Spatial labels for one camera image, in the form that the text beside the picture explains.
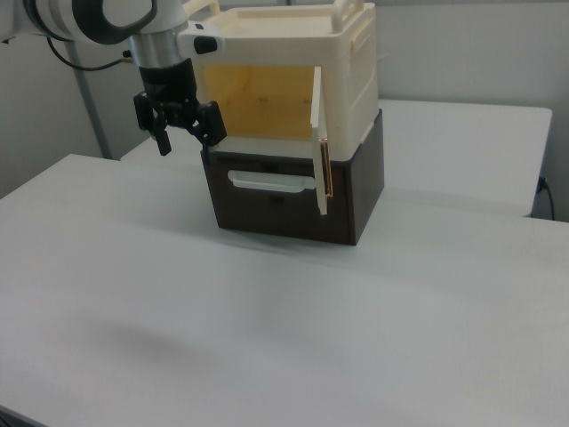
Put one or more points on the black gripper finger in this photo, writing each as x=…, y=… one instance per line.
x=161, y=133
x=209, y=124

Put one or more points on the cream plastic cabinet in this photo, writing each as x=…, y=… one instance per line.
x=355, y=89

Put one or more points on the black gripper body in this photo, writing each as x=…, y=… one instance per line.
x=169, y=84

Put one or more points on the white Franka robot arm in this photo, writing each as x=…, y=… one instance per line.
x=66, y=13

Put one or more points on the dark brown drawer box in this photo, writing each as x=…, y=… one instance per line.
x=360, y=195

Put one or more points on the grey metal partition post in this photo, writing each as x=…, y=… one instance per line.
x=91, y=107

